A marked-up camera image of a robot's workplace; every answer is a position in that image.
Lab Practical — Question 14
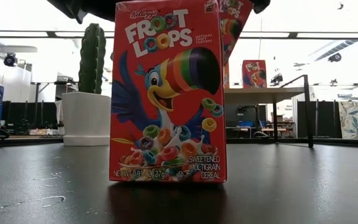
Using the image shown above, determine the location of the green cactus plant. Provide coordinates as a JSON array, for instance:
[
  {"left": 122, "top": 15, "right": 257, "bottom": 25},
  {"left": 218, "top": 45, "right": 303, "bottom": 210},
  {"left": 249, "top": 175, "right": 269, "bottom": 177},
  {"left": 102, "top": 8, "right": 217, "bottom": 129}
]
[{"left": 78, "top": 23, "right": 107, "bottom": 95}]

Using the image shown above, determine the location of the blue bin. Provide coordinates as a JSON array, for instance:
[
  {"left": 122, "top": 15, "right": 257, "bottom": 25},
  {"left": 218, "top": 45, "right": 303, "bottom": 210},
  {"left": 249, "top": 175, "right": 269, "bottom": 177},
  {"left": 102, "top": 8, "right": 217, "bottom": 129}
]
[{"left": 238, "top": 120, "right": 265, "bottom": 128}]

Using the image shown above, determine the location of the orange cereal box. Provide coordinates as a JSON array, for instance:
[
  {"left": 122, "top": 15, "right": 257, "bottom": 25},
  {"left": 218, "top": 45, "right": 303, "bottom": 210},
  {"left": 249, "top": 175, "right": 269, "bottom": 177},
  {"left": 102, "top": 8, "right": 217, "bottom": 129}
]
[{"left": 223, "top": 60, "right": 231, "bottom": 90}]

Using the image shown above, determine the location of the wooden shelf with black legs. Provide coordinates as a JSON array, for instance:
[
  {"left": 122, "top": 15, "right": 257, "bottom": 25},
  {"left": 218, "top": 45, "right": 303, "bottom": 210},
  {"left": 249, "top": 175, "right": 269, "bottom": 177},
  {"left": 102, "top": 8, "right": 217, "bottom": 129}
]
[{"left": 224, "top": 74, "right": 315, "bottom": 149}]

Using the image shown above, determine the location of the background desk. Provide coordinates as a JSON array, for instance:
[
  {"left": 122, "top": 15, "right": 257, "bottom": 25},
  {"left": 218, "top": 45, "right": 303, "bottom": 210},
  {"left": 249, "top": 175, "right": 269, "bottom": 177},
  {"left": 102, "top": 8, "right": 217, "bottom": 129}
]
[{"left": 225, "top": 119, "right": 295, "bottom": 139}]

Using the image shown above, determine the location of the floral patterned cloth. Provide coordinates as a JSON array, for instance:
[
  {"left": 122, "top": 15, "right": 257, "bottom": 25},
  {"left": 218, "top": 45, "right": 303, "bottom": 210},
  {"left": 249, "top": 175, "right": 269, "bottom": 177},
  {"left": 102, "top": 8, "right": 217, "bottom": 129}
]
[{"left": 338, "top": 101, "right": 358, "bottom": 140}]

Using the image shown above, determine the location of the black table mat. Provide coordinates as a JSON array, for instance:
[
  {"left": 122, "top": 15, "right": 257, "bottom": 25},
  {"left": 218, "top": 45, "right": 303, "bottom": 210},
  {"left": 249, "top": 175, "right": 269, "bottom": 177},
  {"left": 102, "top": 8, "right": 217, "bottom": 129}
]
[{"left": 0, "top": 141, "right": 358, "bottom": 224}]

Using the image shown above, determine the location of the red Froot Loops cereal box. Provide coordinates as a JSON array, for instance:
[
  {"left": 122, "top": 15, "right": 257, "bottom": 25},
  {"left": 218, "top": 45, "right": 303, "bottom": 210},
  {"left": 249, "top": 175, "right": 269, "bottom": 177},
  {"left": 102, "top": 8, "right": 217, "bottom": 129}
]
[
  {"left": 109, "top": 0, "right": 228, "bottom": 184},
  {"left": 218, "top": 0, "right": 255, "bottom": 67},
  {"left": 242, "top": 59, "right": 267, "bottom": 89}
]

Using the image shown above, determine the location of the black partition panel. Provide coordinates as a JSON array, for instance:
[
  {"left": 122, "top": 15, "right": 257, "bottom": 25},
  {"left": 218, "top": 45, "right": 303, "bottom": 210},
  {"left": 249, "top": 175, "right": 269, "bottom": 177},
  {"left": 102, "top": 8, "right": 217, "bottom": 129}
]
[
  {"left": 1, "top": 101, "right": 58, "bottom": 130},
  {"left": 296, "top": 100, "right": 341, "bottom": 139}
]

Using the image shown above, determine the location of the white hexagonal plant pot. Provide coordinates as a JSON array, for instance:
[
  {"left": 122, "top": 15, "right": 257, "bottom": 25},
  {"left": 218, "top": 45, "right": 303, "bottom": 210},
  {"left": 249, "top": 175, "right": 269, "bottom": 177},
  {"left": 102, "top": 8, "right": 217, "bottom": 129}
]
[{"left": 61, "top": 91, "right": 112, "bottom": 147}]

